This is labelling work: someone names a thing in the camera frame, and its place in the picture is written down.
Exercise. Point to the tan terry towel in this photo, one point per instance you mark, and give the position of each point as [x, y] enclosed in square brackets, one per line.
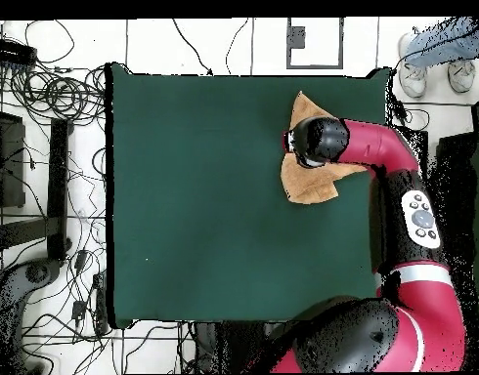
[310, 183]

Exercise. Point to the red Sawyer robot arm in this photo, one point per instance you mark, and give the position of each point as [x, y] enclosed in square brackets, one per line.
[380, 144]

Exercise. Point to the dark green table cloth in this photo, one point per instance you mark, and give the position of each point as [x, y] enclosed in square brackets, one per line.
[204, 195]

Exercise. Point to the black power adapter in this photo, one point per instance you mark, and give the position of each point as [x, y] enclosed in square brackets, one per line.
[400, 109]

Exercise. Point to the person's white shoe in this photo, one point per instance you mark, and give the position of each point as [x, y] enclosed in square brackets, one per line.
[461, 76]
[412, 80]

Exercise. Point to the person's leg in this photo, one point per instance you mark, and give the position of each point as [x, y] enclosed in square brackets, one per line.
[458, 43]
[421, 52]

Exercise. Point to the black metal stand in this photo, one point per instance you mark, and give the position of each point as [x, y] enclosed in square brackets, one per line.
[454, 156]
[57, 175]

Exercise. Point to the grey swivel chair base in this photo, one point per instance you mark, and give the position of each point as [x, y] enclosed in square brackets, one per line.
[36, 273]

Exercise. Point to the grey square floor frame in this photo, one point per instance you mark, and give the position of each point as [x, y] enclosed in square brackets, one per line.
[296, 37]

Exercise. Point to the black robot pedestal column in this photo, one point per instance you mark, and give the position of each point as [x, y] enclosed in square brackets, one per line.
[231, 347]

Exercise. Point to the black network switch box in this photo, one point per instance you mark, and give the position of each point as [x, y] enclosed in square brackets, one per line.
[12, 52]

